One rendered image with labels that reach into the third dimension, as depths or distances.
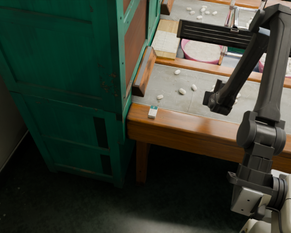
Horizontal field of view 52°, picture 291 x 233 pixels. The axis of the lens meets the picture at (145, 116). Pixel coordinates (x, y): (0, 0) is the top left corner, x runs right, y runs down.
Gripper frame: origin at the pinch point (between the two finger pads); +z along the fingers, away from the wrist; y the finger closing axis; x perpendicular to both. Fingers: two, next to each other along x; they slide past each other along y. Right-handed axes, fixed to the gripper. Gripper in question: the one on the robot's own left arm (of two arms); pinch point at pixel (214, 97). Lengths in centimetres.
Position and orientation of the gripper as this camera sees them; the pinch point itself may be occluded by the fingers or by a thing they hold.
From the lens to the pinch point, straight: 146.9
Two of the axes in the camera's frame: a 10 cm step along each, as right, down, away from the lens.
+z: 1.7, -2.0, 9.7
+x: -1.8, 9.6, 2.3
